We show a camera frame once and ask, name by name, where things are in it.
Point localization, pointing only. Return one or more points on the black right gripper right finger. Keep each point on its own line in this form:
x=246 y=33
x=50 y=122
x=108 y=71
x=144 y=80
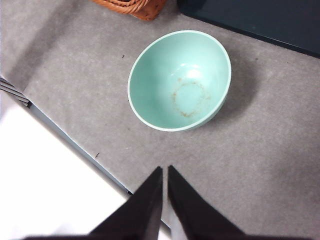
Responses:
x=192 y=212

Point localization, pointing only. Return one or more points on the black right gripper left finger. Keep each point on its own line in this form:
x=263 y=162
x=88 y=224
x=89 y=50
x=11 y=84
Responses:
x=140 y=212

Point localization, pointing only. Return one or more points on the teal ribbed bowl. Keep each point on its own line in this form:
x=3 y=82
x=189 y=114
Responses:
x=160 y=75

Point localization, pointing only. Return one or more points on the brown wicker basket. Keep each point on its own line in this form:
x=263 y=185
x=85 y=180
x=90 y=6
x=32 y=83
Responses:
x=145 y=10

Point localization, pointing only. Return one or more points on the dark rectangular tray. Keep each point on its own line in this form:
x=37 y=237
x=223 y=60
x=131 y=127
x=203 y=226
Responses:
x=262 y=20

